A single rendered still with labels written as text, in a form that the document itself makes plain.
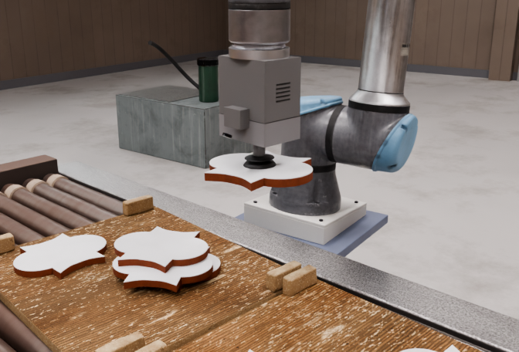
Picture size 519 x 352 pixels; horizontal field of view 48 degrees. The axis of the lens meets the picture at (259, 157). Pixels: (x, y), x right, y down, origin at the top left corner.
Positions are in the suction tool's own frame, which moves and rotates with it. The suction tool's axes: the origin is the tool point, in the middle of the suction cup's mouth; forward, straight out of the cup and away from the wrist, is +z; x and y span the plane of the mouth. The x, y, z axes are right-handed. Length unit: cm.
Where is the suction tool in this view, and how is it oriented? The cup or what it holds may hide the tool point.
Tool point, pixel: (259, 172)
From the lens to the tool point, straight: 76.7
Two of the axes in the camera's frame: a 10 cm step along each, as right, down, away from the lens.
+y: 6.9, 2.0, -6.9
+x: 7.2, -2.0, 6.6
